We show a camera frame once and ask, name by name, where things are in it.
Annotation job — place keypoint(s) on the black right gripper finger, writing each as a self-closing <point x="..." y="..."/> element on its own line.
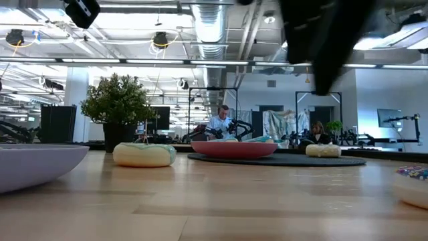
<point x="301" y="50"/>
<point x="326" y="67"/>

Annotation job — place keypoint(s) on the cream coloured donut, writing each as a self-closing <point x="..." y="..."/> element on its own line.
<point x="322" y="151"/>

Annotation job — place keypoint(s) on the blue iced donut white drizzle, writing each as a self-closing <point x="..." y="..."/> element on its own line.
<point x="262" y="139"/>
<point x="225" y="140"/>

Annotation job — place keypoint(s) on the small dark blue sprinkled donut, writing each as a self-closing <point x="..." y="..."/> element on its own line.
<point x="413" y="194"/>

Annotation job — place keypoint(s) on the mint iced donut black drizzle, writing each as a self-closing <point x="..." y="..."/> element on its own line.
<point x="143" y="157"/>

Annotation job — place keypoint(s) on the black background robot arm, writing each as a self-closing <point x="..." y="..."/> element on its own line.
<point x="349" y="136"/>
<point x="240" y="125"/>
<point x="13" y="132"/>

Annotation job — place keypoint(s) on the round white ceiling fixture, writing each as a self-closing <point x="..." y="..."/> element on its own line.
<point x="269" y="19"/>

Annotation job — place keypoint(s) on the small green background plant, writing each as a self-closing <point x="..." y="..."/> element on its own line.
<point x="334" y="126"/>

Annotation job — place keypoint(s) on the person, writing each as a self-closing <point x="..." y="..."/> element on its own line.
<point x="317" y="135"/>
<point x="220" y="124"/>

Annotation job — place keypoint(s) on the pale draped cloth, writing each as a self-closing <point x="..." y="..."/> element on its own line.
<point x="281" y="124"/>

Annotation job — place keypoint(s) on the dark round woven placemat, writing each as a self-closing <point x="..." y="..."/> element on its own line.
<point x="301" y="161"/>

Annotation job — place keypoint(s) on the pink round plate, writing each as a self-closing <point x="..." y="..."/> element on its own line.
<point x="234" y="150"/>

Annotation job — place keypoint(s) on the long ceiling light bar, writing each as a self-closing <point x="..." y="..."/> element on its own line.
<point x="154" y="61"/>

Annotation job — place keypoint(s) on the black monitor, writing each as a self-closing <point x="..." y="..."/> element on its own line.
<point x="162" y="117"/>

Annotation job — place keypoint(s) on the green plant in black pot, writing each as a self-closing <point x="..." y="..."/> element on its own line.
<point x="117" y="100"/>

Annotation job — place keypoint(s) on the black cabinet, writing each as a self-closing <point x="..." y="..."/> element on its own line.
<point x="58" y="124"/>

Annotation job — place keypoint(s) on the lilac round plate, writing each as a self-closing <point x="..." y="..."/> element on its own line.
<point x="33" y="167"/>

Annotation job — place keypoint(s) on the black rectangular metal frame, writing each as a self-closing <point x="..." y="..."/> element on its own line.
<point x="214" y="88"/>
<point x="296" y="114"/>

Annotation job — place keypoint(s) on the grey wall monitor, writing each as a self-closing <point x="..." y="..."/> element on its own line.
<point x="388" y="117"/>

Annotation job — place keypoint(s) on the silver ribbed ventilation duct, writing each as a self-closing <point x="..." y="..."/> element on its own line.
<point x="210" y="26"/>

